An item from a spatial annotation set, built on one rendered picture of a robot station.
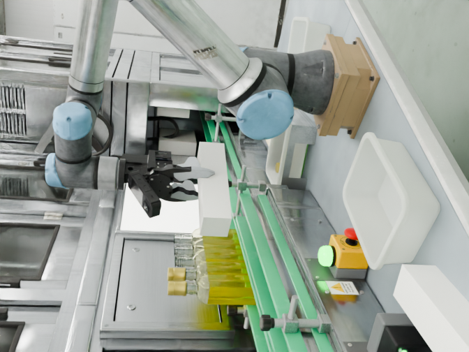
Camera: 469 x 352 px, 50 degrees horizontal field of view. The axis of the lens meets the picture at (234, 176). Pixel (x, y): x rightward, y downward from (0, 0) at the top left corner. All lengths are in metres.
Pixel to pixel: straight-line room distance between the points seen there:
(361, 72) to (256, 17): 3.90
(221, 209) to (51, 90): 1.37
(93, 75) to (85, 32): 0.10
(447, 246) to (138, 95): 1.62
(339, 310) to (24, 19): 4.91
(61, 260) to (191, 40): 0.93
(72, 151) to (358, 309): 0.66
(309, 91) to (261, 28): 3.91
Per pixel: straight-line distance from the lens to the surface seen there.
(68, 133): 1.07
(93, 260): 1.58
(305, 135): 1.48
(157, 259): 1.59
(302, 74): 1.14
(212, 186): 1.11
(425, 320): 0.83
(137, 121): 2.26
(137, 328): 1.32
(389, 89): 1.09
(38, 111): 2.32
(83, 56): 1.12
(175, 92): 2.22
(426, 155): 0.95
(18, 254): 1.71
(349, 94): 1.14
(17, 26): 5.59
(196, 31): 0.94
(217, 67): 0.96
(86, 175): 1.13
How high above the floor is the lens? 1.23
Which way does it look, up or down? 10 degrees down
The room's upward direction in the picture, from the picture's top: 86 degrees counter-clockwise
